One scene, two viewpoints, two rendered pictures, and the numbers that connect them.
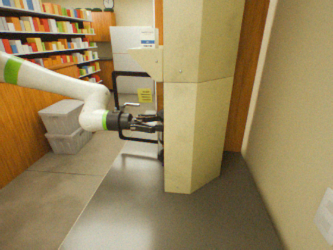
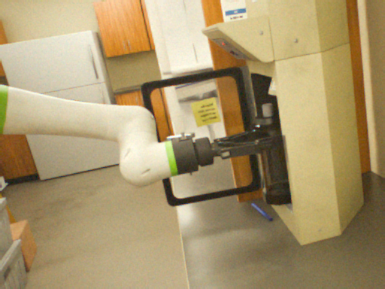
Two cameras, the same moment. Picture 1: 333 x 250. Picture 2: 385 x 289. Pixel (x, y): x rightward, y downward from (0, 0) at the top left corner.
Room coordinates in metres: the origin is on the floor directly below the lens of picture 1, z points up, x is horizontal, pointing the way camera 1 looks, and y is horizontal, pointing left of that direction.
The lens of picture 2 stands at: (-0.25, 0.38, 1.49)
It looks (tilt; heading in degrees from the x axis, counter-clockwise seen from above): 17 degrees down; 344
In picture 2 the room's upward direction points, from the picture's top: 10 degrees counter-clockwise
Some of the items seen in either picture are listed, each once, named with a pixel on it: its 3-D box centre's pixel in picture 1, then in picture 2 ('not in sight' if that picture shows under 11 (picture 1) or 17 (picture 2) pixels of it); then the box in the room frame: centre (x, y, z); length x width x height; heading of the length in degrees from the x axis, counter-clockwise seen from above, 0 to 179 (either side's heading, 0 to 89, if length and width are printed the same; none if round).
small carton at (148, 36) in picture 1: (149, 38); (233, 7); (0.72, 0.06, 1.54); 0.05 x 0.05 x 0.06; 78
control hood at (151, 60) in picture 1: (154, 61); (233, 43); (0.80, 0.05, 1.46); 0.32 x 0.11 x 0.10; 173
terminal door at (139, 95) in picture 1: (141, 109); (203, 139); (0.98, 0.14, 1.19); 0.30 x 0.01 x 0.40; 76
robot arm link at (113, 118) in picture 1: (116, 119); (186, 153); (0.80, 0.23, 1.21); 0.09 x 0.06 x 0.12; 173
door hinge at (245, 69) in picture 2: not in sight; (255, 129); (0.94, -0.02, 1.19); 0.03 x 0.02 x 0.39; 173
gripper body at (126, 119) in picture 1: (132, 121); (213, 149); (0.79, 0.16, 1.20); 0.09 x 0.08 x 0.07; 83
